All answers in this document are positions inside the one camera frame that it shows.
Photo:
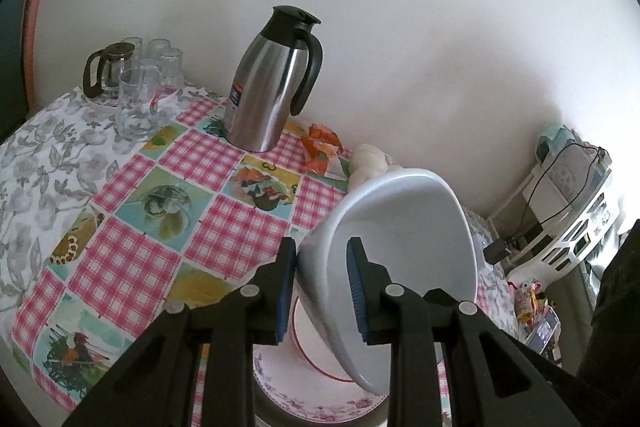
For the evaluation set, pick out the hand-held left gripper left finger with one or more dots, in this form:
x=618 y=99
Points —
x=285 y=287

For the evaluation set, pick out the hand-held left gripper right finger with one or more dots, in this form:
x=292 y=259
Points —
x=357 y=287

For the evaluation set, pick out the white bowl with red rim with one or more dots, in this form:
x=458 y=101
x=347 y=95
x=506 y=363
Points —
x=312 y=347

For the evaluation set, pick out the pale blue bowl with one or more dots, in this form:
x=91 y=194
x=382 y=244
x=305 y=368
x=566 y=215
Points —
x=415 y=247

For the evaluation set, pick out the pink floral plate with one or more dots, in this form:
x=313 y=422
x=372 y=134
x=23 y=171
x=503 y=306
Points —
x=300 y=402

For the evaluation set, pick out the pink checkered tablecloth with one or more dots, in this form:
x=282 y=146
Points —
x=225 y=217

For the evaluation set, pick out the orange snack packet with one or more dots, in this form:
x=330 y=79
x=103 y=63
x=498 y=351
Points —
x=322 y=152

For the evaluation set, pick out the black power adapter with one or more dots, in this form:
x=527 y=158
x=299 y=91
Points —
x=495 y=252

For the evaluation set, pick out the colourful snack packets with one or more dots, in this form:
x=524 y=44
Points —
x=525 y=304

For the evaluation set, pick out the stainless steel thermos jug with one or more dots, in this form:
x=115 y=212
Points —
x=265 y=97

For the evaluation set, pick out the dark electronic device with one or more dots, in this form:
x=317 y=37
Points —
x=545 y=332

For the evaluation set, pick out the white plastic rack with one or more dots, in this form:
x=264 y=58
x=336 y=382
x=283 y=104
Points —
x=550 y=257

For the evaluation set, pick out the clear drinking glass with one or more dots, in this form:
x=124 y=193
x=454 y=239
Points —
x=132 y=46
x=139 y=107
x=172 y=69
x=159 y=49

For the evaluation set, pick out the teal cloth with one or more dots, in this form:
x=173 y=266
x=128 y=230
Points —
x=555 y=137

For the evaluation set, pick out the dark cloth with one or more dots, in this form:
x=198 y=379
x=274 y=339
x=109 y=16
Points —
x=615 y=307

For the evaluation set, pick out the grey floral tablecloth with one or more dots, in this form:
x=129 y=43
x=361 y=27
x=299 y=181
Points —
x=50 y=147

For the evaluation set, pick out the pink door frame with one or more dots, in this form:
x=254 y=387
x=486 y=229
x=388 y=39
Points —
x=34 y=37

